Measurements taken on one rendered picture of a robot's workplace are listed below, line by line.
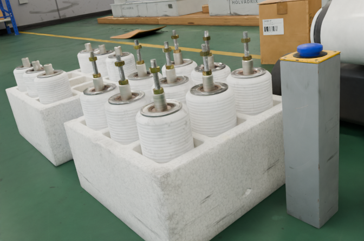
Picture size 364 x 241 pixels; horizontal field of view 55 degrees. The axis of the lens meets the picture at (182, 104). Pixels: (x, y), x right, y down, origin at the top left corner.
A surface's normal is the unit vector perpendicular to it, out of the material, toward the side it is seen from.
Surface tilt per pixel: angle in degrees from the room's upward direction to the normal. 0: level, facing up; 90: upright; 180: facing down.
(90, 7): 90
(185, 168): 90
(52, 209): 0
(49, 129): 90
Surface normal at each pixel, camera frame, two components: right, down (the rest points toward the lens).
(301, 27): -0.54, 0.36
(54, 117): 0.63, 0.18
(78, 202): -0.14, -0.93
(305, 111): -0.76, 0.32
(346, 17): -0.72, -0.29
